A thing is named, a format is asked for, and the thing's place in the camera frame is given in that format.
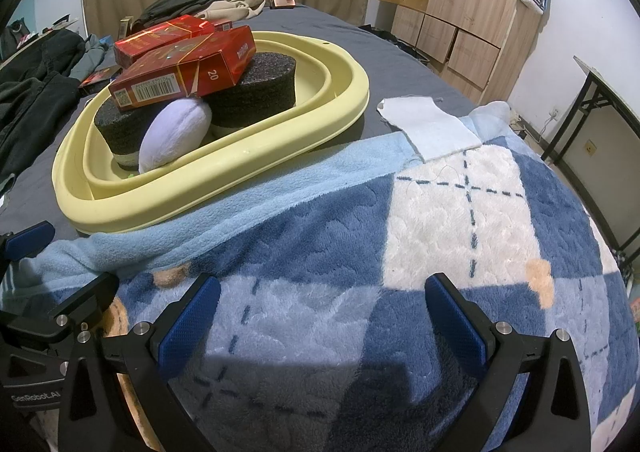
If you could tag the red cardboard box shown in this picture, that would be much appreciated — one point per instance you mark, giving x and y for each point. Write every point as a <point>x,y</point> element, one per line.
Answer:
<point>150,39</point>
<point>190,61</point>

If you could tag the yellow plastic basin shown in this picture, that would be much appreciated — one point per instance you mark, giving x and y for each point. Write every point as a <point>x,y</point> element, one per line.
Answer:
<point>345,96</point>

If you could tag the black frame desk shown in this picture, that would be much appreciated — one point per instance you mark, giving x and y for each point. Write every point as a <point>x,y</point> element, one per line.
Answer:
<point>605,96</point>

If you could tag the beige garment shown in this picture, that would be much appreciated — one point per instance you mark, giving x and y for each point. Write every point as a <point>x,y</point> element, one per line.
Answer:
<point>230,4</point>

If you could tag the black foam disc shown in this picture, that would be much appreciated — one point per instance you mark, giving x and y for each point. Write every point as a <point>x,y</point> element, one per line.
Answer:
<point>260,91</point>
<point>120,131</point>

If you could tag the yellow wall outlet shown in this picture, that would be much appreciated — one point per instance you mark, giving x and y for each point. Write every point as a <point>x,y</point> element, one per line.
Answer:
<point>590,147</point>

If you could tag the white plush ball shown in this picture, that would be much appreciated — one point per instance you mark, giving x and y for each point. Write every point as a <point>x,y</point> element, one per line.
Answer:
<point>172,131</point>

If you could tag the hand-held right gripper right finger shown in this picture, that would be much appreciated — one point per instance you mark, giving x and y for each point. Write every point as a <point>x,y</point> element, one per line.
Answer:
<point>457,317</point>

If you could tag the black garment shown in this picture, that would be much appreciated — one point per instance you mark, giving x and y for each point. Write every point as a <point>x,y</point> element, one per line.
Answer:
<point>35,101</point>

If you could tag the blue white plaid blanket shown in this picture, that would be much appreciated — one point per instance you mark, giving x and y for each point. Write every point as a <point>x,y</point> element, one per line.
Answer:
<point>350,232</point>

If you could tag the small red black packet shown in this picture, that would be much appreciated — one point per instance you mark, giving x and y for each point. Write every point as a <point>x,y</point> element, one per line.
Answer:
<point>97,77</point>

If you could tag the white cloth piece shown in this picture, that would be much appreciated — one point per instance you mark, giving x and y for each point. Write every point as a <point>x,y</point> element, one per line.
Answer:
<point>430,126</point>

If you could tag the grey green garment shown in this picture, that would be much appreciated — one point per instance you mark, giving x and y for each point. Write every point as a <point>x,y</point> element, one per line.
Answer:
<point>95,54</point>

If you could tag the small brown box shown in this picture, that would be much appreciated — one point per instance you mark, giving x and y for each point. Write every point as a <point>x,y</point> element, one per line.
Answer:
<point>282,3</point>

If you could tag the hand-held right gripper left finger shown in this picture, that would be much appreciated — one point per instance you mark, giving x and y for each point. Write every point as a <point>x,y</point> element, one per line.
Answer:
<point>187,327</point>

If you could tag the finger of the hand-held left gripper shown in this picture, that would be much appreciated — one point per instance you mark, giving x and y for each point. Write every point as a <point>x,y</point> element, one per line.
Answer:
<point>90,294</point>
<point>30,237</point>

